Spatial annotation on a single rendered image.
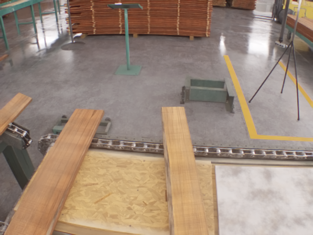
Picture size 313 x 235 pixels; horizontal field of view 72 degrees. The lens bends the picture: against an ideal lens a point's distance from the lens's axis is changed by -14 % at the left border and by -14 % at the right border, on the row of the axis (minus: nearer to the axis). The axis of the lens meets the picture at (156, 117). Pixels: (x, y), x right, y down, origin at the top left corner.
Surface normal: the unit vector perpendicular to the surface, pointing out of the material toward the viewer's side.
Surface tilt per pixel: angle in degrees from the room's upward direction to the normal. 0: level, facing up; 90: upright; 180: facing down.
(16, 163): 90
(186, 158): 0
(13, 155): 90
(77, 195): 0
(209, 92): 90
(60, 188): 0
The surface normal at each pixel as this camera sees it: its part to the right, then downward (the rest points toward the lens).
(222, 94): -0.11, 0.57
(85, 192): 0.00, -0.82
